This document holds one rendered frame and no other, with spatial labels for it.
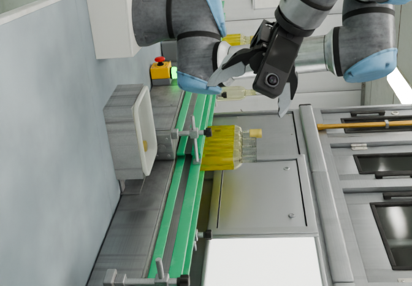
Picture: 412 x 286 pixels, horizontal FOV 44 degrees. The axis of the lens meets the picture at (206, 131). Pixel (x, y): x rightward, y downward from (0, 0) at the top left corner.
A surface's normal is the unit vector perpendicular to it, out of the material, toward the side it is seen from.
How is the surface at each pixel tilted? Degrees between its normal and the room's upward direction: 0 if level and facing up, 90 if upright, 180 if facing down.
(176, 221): 90
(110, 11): 90
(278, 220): 90
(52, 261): 0
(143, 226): 90
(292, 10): 125
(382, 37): 71
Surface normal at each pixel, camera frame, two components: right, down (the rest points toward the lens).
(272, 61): 0.18, -0.16
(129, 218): -0.09, -0.88
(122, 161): -0.08, 0.46
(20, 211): 0.99, -0.04
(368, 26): -0.30, -0.11
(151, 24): 0.22, 0.41
